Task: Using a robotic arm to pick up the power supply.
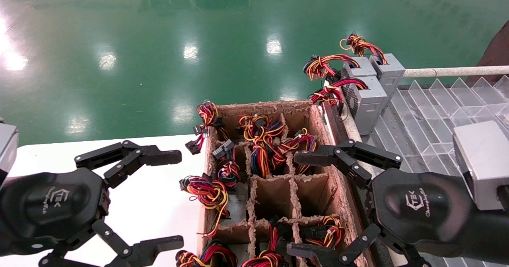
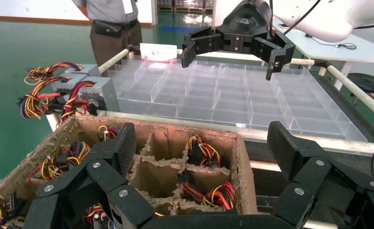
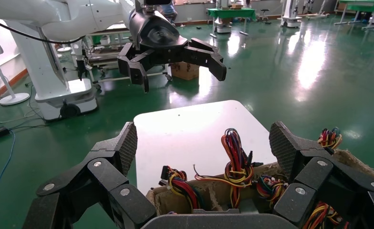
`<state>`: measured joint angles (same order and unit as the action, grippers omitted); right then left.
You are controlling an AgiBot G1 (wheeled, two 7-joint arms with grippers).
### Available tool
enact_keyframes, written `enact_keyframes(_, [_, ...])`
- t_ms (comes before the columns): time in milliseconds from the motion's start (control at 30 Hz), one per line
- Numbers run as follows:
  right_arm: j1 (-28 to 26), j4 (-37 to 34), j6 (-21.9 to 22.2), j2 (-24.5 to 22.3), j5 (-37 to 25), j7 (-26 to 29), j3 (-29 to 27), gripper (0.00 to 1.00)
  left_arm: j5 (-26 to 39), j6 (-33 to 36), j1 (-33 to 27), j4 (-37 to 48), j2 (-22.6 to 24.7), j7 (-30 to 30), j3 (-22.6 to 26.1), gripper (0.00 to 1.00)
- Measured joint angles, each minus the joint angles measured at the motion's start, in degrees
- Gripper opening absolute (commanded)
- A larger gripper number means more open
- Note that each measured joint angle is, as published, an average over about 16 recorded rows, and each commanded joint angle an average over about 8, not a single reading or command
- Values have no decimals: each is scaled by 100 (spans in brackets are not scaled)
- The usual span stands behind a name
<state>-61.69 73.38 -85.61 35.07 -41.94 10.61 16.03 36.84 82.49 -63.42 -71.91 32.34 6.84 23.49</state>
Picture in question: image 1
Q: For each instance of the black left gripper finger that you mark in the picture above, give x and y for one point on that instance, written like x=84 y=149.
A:
x=163 y=245

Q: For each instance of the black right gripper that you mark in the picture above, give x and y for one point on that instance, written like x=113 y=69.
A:
x=421 y=207

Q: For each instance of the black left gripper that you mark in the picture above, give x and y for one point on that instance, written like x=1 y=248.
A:
x=47 y=207

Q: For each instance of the brown cardboard divider box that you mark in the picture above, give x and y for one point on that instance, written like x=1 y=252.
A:
x=274 y=197

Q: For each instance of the clear plastic divider tray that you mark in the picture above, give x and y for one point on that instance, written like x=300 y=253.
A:
x=429 y=115

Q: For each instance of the person in brown trousers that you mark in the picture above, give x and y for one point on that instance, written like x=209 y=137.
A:
x=497 y=52

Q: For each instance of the white round rail tube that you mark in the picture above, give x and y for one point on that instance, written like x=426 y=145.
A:
x=457 y=71
x=352 y=129

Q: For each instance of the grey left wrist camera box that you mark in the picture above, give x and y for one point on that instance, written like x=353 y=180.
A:
x=8 y=147

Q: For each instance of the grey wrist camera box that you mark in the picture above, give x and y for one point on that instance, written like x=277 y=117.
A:
x=481 y=163
x=8 y=147

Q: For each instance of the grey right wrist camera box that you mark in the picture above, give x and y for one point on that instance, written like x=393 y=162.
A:
x=481 y=163

